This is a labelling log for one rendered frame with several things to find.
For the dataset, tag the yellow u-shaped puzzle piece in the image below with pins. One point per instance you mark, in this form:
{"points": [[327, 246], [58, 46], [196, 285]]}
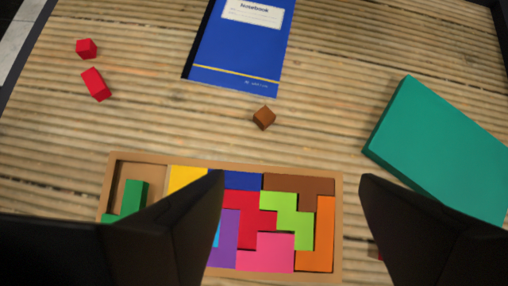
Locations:
{"points": [[182, 175]]}

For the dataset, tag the pink puzzle piece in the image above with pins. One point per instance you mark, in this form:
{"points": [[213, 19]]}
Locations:
{"points": [[274, 253]]}

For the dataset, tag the wooden puzzle board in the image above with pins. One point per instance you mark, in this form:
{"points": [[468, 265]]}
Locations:
{"points": [[156, 170]]}

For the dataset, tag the purple puzzle piece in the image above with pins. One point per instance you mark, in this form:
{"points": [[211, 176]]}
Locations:
{"points": [[225, 255]]}

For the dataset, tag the blue notebook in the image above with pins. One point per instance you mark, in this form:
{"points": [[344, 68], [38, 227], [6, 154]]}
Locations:
{"points": [[240, 46]]}

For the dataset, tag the teal flat rectangular slab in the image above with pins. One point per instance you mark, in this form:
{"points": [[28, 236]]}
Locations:
{"points": [[441, 153]]}

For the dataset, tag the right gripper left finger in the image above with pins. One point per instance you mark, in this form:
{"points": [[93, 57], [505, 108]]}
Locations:
{"points": [[170, 246]]}

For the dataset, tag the orange puzzle piece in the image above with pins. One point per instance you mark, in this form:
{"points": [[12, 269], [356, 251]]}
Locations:
{"points": [[321, 258]]}

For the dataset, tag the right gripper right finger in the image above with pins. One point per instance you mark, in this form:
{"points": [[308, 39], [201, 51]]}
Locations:
{"points": [[425, 243]]}

